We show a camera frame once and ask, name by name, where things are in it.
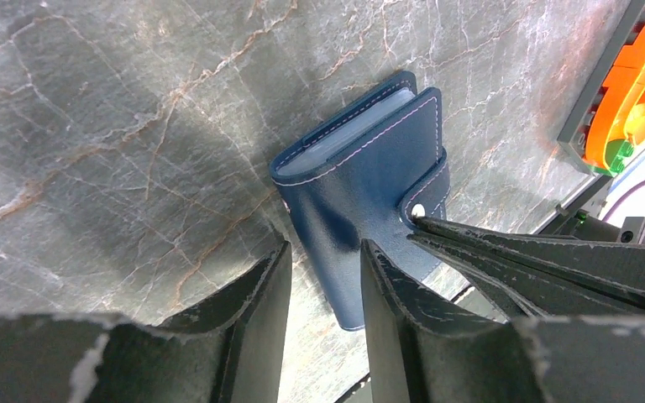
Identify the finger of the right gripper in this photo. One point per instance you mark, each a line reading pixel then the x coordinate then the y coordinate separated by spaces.
pixel 540 276

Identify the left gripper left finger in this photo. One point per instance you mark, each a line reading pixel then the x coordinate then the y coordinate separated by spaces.
pixel 226 348

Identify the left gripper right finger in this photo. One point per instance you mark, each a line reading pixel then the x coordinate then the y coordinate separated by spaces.
pixel 423 348

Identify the blue card holder wallet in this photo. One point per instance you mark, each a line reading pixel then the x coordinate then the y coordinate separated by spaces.
pixel 366 173

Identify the green toy block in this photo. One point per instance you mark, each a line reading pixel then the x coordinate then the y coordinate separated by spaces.
pixel 617 152

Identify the orange plastic ring toy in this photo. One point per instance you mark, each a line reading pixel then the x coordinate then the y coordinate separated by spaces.
pixel 620 111

